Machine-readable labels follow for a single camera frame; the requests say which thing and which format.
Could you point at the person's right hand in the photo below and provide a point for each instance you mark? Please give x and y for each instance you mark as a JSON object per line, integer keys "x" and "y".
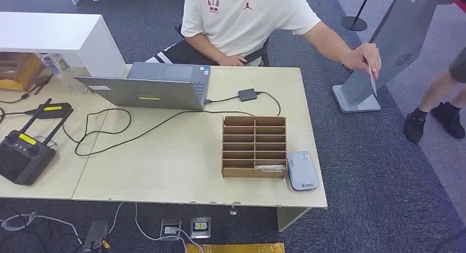
{"x": 231, "y": 60}

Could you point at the person's left hand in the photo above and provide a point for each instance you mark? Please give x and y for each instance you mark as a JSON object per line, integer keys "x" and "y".
{"x": 364, "y": 58}

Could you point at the cardboard slotted organizer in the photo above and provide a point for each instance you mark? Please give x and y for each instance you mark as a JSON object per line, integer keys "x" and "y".
{"x": 240, "y": 173}

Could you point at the room key card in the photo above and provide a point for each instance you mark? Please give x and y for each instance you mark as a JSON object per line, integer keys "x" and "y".
{"x": 269, "y": 168}

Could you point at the person's right forearm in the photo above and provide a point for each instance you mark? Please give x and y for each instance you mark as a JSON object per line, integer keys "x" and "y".
{"x": 204, "y": 49}

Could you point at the person's left forearm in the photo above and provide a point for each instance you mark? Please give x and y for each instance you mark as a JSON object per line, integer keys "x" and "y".
{"x": 333, "y": 47}

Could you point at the person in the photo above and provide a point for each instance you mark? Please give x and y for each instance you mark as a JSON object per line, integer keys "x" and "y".
{"x": 437, "y": 91}
{"x": 236, "y": 25}

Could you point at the grey card reader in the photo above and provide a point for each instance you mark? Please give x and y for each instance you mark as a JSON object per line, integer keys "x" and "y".
{"x": 302, "y": 171}

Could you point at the chrome stanchion base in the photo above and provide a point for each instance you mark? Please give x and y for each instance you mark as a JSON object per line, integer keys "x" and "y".
{"x": 347, "y": 68}

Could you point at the black USB hub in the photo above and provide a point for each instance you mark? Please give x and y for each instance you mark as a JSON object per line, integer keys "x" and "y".
{"x": 247, "y": 94}

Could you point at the grey kiosk stand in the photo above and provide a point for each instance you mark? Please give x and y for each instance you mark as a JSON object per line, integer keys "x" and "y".
{"x": 397, "y": 36}

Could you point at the grey laptop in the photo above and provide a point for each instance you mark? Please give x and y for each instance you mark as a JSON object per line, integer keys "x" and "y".
{"x": 145, "y": 93}

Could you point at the metal desk foot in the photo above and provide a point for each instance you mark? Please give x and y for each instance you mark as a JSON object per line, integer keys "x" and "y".
{"x": 233, "y": 210}

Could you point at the clear plastic bottle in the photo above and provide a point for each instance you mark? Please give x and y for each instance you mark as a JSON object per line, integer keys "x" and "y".
{"x": 67, "y": 76}

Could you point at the beige desk leg panel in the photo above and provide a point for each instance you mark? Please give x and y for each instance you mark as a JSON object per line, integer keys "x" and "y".
{"x": 291, "y": 218}

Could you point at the metal floor socket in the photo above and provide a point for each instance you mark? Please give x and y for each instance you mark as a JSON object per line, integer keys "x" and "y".
{"x": 170, "y": 228}
{"x": 200, "y": 227}

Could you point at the white cabinet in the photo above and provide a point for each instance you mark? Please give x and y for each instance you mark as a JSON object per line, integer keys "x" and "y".
{"x": 54, "y": 31}

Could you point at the black power brick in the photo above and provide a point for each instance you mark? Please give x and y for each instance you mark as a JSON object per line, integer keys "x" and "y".
{"x": 54, "y": 111}

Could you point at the yellow plastic bag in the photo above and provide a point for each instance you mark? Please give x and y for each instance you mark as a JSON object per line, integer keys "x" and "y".
{"x": 234, "y": 248}

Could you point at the wooden box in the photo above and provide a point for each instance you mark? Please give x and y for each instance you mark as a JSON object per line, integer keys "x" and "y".
{"x": 22, "y": 67}

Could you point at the grey device with yellow tag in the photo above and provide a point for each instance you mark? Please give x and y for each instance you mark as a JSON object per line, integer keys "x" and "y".
{"x": 95, "y": 235}

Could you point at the black remote controller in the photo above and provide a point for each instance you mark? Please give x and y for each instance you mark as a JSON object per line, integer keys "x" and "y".
{"x": 22, "y": 160}

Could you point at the clear floor tube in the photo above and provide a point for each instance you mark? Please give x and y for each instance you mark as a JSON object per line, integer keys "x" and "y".
{"x": 47, "y": 218}

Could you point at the black stanchion post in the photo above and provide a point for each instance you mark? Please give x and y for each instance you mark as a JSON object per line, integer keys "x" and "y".
{"x": 354, "y": 23}

